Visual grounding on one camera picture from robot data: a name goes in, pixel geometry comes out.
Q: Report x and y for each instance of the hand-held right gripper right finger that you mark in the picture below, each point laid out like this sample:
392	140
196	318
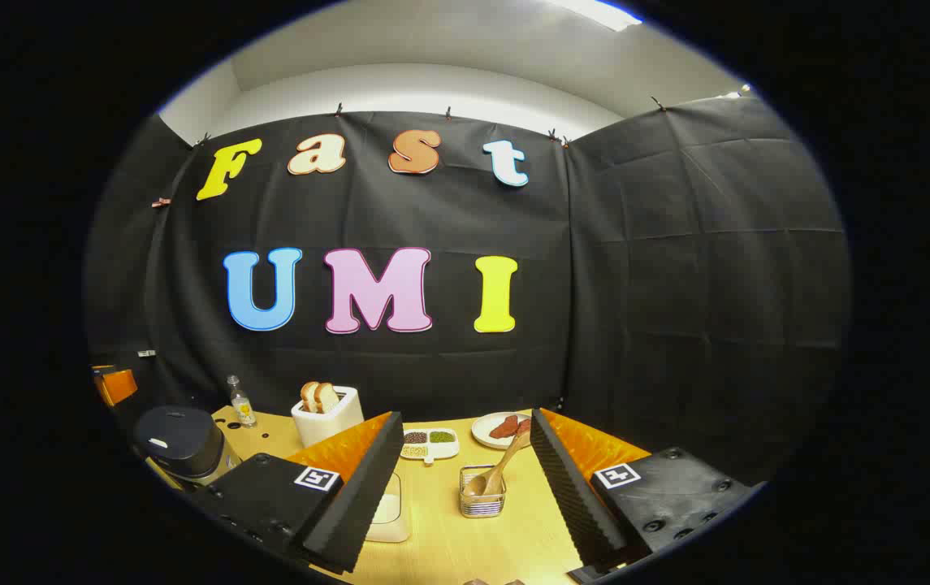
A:
570	496

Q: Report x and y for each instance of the clear rice container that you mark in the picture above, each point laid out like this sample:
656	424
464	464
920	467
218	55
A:
390	512

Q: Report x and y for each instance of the black rice cooker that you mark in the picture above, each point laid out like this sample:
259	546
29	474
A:
180	443

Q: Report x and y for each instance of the bread slice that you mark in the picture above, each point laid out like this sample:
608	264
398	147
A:
309	396
326	398

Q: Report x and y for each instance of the white toaster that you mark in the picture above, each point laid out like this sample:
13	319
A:
335	422

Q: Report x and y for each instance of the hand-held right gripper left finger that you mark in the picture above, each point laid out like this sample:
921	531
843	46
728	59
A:
359	496

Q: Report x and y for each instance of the red meat piece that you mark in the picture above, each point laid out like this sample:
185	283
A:
503	427
525	426

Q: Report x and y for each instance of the white round plate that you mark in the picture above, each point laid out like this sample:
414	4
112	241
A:
482	435

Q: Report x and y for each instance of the white divided bean dish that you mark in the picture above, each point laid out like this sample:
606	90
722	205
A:
430	449

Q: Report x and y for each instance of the wooden spoon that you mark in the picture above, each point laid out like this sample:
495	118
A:
505	463

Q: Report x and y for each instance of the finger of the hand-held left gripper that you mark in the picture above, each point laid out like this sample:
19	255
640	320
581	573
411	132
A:
117	387

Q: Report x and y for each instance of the small clear glass bottle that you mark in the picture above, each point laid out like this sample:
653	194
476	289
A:
242	406

